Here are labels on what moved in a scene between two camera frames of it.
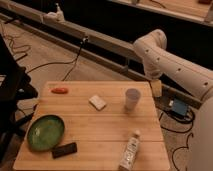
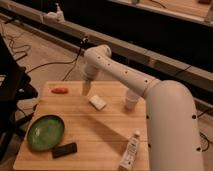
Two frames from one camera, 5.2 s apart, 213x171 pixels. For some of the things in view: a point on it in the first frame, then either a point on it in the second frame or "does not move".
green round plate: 45,132 does not move
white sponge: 97,102 does not move
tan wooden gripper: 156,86 to 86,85
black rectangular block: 63,150 does not move
